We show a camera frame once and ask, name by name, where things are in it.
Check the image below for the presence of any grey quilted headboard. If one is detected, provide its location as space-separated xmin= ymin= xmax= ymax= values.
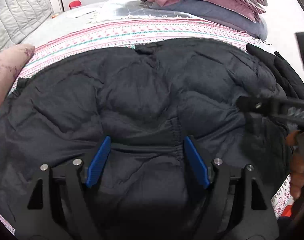
xmin=0 ymin=0 xmax=54 ymax=52

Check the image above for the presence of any small red container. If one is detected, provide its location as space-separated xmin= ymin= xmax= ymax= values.
xmin=68 ymin=0 xmax=82 ymax=10

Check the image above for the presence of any black puffer jacket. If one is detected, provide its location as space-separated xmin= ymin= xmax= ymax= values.
xmin=0 ymin=38 xmax=292 ymax=231

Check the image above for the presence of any person right hand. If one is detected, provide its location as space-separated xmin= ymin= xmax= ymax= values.
xmin=286 ymin=131 xmax=304 ymax=200

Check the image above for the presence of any red gift box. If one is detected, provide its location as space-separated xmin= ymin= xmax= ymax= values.
xmin=280 ymin=204 xmax=293 ymax=217

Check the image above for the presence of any pink floral pillow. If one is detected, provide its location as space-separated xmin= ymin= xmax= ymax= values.
xmin=0 ymin=44 xmax=35 ymax=106

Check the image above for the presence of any folded black garment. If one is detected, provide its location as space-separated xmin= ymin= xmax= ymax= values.
xmin=246 ymin=43 xmax=304 ymax=100

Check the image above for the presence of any blue grey folded blanket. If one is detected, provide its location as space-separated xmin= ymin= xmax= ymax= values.
xmin=147 ymin=0 xmax=268 ymax=40

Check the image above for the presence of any patterned red green bedspread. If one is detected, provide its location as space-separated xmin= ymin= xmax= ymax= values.
xmin=19 ymin=17 xmax=267 ymax=79

